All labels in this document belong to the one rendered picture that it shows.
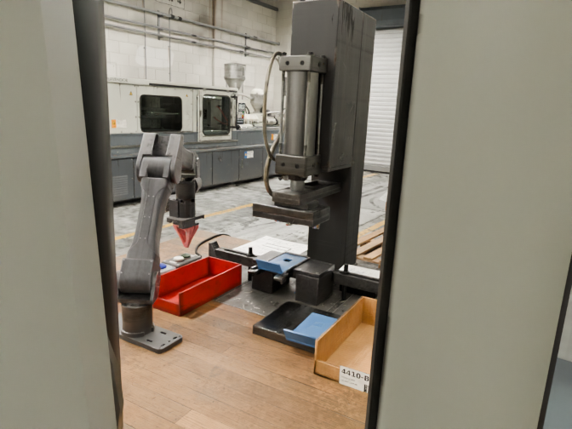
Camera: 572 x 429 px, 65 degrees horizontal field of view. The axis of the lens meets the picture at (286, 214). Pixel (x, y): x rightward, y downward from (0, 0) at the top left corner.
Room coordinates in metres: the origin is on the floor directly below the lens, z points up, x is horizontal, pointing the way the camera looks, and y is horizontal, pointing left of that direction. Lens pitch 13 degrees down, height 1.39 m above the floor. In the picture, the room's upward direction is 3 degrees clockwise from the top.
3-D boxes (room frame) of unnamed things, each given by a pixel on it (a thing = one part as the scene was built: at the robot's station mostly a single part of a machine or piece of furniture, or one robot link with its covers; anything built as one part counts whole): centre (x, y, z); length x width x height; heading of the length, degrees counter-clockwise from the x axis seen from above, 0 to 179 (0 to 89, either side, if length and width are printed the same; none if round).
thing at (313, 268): (1.16, -0.03, 0.98); 0.20 x 0.10 x 0.01; 61
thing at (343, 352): (0.84, -0.18, 0.93); 0.25 x 0.13 x 0.08; 151
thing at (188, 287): (1.11, 0.23, 0.93); 0.25 x 0.12 x 0.06; 151
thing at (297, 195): (1.22, -0.05, 1.22); 0.26 x 0.18 x 0.30; 151
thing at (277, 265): (1.13, 0.00, 1.00); 0.15 x 0.07 x 0.03; 151
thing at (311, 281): (1.16, -0.03, 0.94); 0.20 x 0.10 x 0.07; 61
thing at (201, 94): (7.49, 1.17, 1.21); 0.86 x 0.10 x 0.79; 148
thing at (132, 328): (0.88, 0.31, 0.94); 0.20 x 0.07 x 0.08; 61
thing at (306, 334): (0.89, -0.07, 0.93); 0.15 x 0.07 x 0.03; 154
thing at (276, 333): (0.94, -0.05, 0.91); 0.17 x 0.16 x 0.02; 61
